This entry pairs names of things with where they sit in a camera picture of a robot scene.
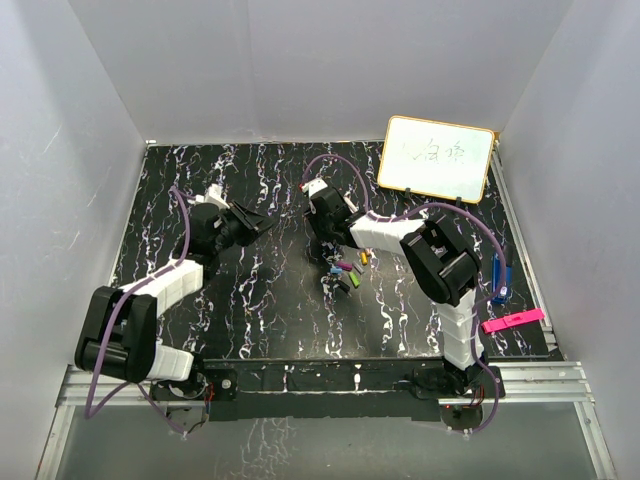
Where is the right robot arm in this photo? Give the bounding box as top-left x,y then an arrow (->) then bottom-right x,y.
301,180 -> 484,397

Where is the black base bar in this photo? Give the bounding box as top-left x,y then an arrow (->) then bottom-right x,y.
151,357 -> 505,424

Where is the green pen cap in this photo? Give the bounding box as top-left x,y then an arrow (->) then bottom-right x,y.
349,271 -> 361,288

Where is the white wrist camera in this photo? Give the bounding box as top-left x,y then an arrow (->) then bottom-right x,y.
194,184 -> 229,210
300,178 -> 328,213

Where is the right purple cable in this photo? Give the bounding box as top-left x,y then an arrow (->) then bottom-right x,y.
299,153 -> 516,434

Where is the blue black tool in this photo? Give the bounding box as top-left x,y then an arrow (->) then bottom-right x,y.
492,245 -> 513,305

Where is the white pen peach cap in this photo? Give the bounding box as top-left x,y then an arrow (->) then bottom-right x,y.
343,196 -> 358,213

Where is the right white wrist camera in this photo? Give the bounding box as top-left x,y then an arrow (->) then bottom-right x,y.
300,178 -> 328,213

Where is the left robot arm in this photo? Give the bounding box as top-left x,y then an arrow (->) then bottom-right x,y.
74,202 -> 275,399

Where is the black pen cap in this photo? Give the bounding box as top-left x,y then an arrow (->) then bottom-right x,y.
336,280 -> 350,293

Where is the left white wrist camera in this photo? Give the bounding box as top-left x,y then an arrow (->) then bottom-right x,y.
194,184 -> 229,210

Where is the purple cable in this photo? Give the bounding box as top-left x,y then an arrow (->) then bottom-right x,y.
299,153 -> 516,434
84,185 -> 206,439

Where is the grey pen cap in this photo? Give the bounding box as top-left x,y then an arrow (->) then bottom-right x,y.
352,263 -> 364,276

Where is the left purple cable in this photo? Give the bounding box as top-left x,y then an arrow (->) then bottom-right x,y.
84,185 -> 206,439

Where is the yellow framed whiteboard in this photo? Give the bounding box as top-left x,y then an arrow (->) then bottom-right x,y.
377,115 -> 496,204

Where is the aluminium frame rail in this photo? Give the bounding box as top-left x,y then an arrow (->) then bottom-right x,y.
36,361 -> 617,479

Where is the pink clip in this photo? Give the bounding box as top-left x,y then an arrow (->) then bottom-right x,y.
481,308 -> 545,334

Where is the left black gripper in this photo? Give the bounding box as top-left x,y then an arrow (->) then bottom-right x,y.
213,202 -> 276,255

